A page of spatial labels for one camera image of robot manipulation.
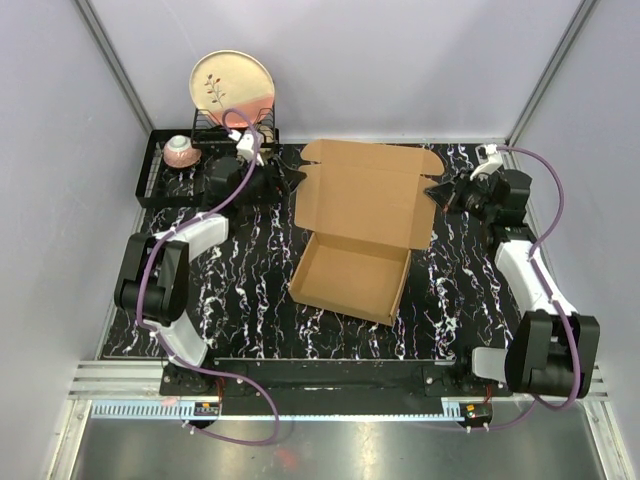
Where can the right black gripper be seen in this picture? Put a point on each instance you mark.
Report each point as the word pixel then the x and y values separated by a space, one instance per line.
pixel 451 193

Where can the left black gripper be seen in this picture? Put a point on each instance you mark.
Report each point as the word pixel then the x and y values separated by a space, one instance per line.
pixel 280 179

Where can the brown cardboard box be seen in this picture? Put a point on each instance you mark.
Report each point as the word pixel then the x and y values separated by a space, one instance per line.
pixel 365 207

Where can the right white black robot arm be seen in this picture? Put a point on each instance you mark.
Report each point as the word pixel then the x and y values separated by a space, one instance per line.
pixel 552 352

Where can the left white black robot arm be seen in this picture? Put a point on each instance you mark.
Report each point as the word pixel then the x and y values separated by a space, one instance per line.
pixel 154 278

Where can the right small control box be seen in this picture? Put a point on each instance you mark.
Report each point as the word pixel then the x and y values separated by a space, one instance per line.
pixel 478 412

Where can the small control box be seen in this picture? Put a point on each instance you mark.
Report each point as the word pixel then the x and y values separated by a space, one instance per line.
pixel 478 412
pixel 206 409

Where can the left small control box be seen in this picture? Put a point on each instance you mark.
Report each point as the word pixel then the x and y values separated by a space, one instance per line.
pixel 206 409

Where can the beige ceramic cup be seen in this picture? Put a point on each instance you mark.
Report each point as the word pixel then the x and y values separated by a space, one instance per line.
pixel 269 143

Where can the black marble pattern mat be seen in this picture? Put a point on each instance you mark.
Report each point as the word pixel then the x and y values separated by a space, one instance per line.
pixel 240 304

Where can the pink white ceramic cup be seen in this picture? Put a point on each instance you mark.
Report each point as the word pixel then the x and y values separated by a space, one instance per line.
pixel 179 153

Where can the cream pink floral plate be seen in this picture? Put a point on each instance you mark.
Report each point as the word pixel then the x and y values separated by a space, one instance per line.
pixel 229 79

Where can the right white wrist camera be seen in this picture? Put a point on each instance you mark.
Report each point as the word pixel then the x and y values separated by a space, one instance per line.
pixel 490 161

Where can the black wire dish rack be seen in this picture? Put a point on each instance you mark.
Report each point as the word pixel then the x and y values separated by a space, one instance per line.
pixel 170 175

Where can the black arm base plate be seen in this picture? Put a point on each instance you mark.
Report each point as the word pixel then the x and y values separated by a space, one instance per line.
pixel 427 377

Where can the slotted aluminium rail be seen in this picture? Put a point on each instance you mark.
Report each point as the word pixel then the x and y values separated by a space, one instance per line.
pixel 183 410

